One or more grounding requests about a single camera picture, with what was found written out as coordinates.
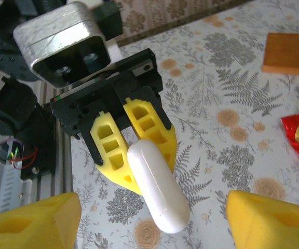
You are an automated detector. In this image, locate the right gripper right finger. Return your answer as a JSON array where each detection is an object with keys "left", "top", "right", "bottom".
[{"left": 227, "top": 190, "right": 299, "bottom": 249}]

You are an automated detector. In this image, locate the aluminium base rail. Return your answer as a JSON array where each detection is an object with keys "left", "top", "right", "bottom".
[{"left": 22, "top": 82, "right": 74, "bottom": 205}]

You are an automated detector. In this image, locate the white earbuds charging case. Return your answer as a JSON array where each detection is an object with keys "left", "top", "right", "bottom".
[{"left": 127, "top": 140, "right": 191, "bottom": 234}]

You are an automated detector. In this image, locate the small circuit board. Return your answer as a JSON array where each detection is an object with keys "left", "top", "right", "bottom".
[{"left": 0, "top": 140, "right": 25, "bottom": 171}]

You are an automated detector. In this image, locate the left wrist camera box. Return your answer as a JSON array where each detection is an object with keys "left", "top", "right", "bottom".
[{"left": 12, "top": 1, "right": 113, "bottom": 91}]

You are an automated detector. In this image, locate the red snack packet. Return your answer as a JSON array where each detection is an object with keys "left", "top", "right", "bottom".
[{"left": 280, "top": 112, "right": 299, "bottom": 171}]

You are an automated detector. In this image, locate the orange wooden board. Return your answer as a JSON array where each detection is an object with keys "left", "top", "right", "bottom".
[{"left": 261, "top": 33, "right": 299, "bottom": 77}]

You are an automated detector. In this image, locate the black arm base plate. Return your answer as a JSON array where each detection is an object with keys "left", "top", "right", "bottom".
[{"left": 19, "top": 133, "right": 56, "bottom": 181}]

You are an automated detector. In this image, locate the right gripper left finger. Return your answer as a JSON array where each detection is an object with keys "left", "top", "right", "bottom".
[{"left": 0, "top": 192, "right": 82, "bottom": 249}]

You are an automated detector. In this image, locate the floral patterned tablecloth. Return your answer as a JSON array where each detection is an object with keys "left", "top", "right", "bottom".
[{"left": 70, "top": 0, "right": 299, "bottom": 249}]

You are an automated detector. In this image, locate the grey slotted cable duct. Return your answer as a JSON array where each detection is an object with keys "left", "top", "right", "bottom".
[{"left": 0, "top": 165, "right": 33, "bottom": 216}]

